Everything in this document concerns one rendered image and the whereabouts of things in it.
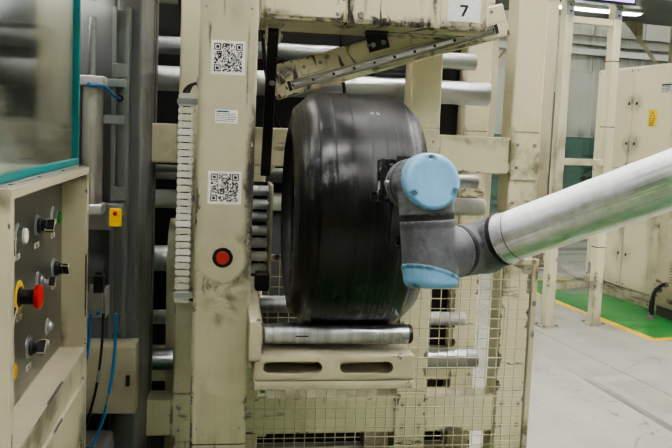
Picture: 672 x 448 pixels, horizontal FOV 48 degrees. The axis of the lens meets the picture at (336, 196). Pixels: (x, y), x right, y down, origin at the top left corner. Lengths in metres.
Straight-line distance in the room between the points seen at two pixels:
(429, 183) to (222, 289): 0.71
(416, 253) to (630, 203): 0.33
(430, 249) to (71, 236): 0.75
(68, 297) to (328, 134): 0.63
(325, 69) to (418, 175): 0.99
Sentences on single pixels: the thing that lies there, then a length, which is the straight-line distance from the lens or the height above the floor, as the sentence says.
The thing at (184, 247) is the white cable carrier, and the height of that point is 1.08.
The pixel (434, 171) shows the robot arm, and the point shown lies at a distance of 1.19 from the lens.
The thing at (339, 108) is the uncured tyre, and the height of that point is 1.41.
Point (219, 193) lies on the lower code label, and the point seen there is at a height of 1.21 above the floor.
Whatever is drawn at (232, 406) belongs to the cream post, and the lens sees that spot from 1.83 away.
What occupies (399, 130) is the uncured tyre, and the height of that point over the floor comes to 1.36.
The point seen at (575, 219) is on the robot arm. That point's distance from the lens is 1.21.
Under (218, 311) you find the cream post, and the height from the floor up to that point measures 0.94.
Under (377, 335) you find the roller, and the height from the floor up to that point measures 0.90.
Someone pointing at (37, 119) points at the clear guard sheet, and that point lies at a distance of 1.30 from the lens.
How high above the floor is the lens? 1.36
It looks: 5 degrees down
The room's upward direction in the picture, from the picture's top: 2 degrees clockwise
